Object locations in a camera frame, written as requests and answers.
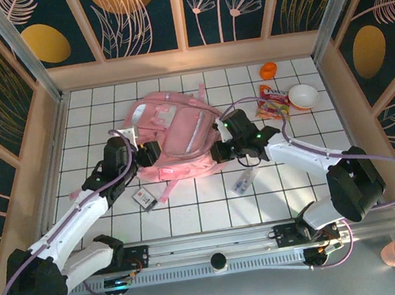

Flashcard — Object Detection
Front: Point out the pink backpack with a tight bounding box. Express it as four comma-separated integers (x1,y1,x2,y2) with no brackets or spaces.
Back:
56,81,233,216

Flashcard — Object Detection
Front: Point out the clear plastic pencil case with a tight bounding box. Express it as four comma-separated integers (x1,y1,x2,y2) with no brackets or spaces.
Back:
230,165,263,197

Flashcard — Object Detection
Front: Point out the small white card box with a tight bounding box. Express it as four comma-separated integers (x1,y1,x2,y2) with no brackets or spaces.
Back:
131,184,160,215

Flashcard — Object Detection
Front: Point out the red snack packet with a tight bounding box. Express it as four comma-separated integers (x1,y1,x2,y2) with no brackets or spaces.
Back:
251,80,293,125

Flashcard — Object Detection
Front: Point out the small orange toy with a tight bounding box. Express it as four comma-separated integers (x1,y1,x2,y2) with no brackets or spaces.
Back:
258,61,279,81

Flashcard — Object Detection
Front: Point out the white orange bowl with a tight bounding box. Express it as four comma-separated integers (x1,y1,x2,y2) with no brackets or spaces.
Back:
285,81,322,113

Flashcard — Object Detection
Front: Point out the black round knob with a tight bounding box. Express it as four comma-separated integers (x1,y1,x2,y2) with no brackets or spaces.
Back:
209,251,229,273

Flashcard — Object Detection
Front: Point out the black controller box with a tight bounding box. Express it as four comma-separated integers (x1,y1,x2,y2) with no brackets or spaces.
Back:
101,275,136,295
303,243,347,272

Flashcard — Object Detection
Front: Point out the aluminium table side rail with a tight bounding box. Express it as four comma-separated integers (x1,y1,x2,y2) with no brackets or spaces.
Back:
312,48,388,213
12,91,88,257

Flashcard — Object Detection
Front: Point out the long aluminium base rail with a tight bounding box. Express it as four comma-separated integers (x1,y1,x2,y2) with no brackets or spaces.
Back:
13,205,395,288

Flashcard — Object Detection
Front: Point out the white slotted cable duct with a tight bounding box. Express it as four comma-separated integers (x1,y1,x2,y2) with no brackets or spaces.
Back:
65,245,330,295

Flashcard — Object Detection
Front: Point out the aluminium corner post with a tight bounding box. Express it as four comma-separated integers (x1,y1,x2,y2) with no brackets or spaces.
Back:
0,0,65,109
303,0,380,64

